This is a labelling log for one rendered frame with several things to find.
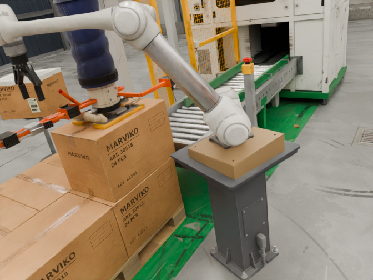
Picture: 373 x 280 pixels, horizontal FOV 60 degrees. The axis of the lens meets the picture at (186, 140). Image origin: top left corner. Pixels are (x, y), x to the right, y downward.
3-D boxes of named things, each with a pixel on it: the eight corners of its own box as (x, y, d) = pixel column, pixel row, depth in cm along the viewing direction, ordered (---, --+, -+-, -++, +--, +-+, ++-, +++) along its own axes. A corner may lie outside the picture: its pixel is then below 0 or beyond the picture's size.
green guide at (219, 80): (245, 62, 422) (245, 55, 418) (253, 62, 416) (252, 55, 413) (177, 106, 307) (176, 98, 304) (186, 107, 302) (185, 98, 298)
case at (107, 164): (134, 145, 246) (121, 96, 228) (176, 153, 223) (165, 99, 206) (71, 189, 203) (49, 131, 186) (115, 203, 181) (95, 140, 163)
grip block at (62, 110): (71, 113, 179) (68, 103, 176) (82, 114, 173) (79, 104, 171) (59, 118, 173) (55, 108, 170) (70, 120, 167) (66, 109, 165)
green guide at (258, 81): (286, 61, 393) (286, 54, 389) (295, 61, 387) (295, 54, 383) (227, 110, 278) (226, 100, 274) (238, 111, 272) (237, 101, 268)
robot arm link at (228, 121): (252, 118, 154) (264, 136, 134) (227, 140, 158) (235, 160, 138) (133, -10, 130) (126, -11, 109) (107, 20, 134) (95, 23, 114)
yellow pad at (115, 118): (134, 106, 204) (131, 98, 202) (145, 107, 198) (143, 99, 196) (92, 128, 180) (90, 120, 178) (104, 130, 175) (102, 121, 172)
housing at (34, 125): (37, 129, 162) (34, 121, 160) (45, 130, 158) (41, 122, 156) (25, 135, 157) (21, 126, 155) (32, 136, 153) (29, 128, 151)
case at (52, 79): (2, 120, 339) (-14, 83, 321) (26, 106, 373) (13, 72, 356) (50, 116, 322) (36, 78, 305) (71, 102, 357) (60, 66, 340)
